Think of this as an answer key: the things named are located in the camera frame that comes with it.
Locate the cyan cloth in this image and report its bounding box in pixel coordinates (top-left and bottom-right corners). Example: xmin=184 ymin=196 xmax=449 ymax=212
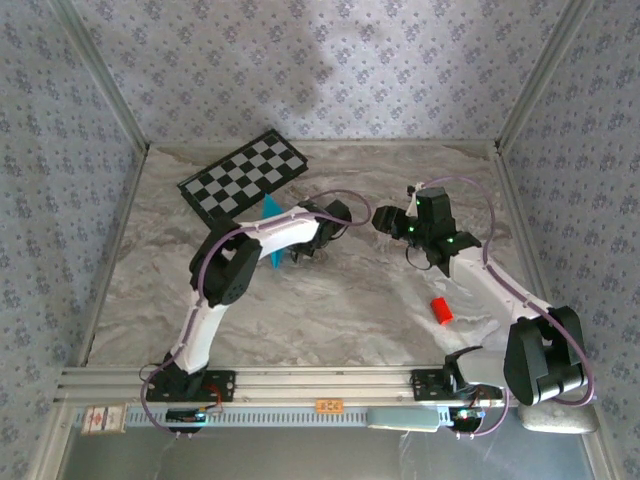
xmin=259 ymin=193 xmax=296 ymax=270

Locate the small red oblong block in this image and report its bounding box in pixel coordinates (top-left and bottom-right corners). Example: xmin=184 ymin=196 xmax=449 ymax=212
xmin=430 ymin=296 xmax=455 ymax=327

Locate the black grey chessboard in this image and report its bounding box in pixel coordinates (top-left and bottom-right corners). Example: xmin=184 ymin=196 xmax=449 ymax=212
xmin=176 ymin=128 xmax=310 ymax=233

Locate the grey speckled pad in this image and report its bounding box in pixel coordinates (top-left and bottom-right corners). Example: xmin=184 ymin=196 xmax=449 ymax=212
xmin=517 ymin=399 xmax=600 ymax=435

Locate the red white sticker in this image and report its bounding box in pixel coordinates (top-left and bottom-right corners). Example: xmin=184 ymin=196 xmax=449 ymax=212
xmin=81 ymin=403 xmax=126 ymax=436

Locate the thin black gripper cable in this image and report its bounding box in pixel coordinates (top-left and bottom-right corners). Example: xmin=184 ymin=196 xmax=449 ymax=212
xmin=405 ymin=243 xmax=437 ymax=272

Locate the aluminium table edge rail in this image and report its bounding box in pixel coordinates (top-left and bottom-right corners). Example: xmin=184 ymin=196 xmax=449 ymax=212
xmin=489 ymin=144 xmax=571 ymax=365
xmin=147 ymin=139 xmax=500 ymax=149
xmin=77 ymin=147 xmax=151 ymax=369

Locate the aluminium mounting rail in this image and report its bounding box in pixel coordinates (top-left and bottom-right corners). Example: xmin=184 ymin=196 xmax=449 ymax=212
xmin=53 ymin=365 xmax=597 ymax=405

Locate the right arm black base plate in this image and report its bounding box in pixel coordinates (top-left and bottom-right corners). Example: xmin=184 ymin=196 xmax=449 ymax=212
xmin=410 ymin=368 xmax=504 ymax=401

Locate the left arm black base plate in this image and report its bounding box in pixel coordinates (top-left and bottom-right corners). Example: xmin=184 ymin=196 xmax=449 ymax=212
xmin=144 ymin=368 xmax=237 ymax=404

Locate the grey slotted cable duct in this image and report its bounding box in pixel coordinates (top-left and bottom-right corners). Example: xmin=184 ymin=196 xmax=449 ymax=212
xmin=122 ymin=405 xmax=454 ymax=430

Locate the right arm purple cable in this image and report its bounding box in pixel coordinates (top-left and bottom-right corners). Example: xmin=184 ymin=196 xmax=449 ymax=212
xmin=414 ymin=175 xmax=599 ymax=441

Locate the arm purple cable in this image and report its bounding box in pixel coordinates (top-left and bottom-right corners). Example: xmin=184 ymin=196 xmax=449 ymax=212
xmin=139 ymin=188 xmax=374 ymax=442
xmin=414 ymin=175 xmax=599 ymax=441

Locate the aluminium frame post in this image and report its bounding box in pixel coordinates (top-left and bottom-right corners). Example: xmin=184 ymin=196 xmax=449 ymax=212
xmin=48 ymin=0 xmax=151 ymax=154
xmin=493 ymin=0 xmax=597 ymax=154

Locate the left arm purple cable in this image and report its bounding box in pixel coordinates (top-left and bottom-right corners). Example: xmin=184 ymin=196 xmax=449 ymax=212
xmin=139 ymin=188 xmax=374 ymax=442

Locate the aluminium frame leg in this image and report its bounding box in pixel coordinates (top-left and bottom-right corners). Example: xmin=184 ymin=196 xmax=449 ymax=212
xmin=581 ymin=432 xmax=620 ymax=480
xmin=34 ymin=403 xmax=79 ymax=480

